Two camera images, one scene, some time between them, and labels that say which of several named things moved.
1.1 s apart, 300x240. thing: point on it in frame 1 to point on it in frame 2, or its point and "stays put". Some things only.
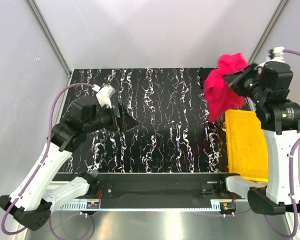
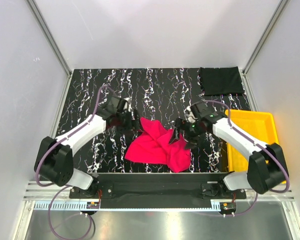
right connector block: x=228 y=206 stays put
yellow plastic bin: x=248 y=152 stays put
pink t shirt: x=220 y=95 to x=151 y=145
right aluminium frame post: x=282 y=5 stays put
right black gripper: x=242 y=78 to x=184 y=130
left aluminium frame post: x=48 y=36 stays put
